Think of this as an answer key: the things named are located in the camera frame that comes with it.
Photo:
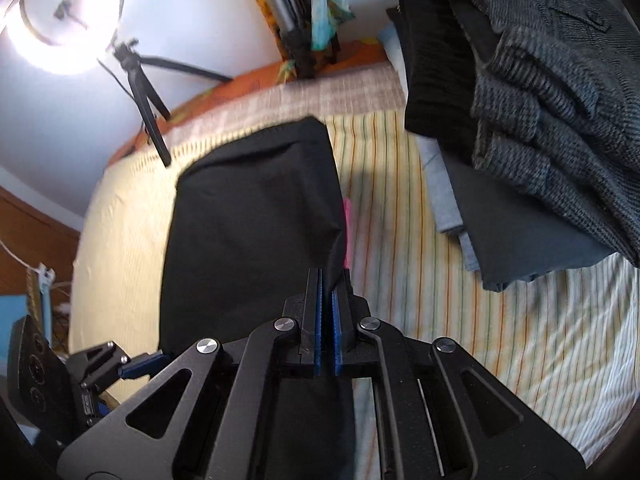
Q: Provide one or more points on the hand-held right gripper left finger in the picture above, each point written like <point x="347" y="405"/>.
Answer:
<point x="320" y="320"/>

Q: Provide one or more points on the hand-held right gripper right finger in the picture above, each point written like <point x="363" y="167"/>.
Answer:
<point x="336" y="330"/>

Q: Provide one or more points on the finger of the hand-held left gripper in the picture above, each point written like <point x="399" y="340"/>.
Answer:
<point x="145" y="364"/>

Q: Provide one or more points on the black pants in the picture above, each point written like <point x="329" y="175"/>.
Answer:
<point x="250" y="210"/>

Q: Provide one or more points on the light blue chair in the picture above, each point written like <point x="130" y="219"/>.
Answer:
<point x="12" y="315"/>

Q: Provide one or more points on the yellow striped sheet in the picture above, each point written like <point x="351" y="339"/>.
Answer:
<point x="425" y="285"/>

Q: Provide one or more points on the white clip lamp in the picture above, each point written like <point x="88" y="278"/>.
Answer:
<point x="46" y="275"/>

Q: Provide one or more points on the light blue folded garment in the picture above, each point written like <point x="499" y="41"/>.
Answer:
<point x="445" y="195"/>

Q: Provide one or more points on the dark grey folded garment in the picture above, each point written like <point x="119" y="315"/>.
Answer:
<point x="510" y="230"/>

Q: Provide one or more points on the orange patterned bed sheet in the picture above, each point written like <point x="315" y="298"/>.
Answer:
<point x="235" y="85"/>

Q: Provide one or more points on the small black tripod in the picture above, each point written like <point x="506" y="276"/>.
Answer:
<point x="145" y="110"/>

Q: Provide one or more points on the black knit folded garment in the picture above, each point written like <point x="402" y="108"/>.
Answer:
<point x="435" y="85"/>

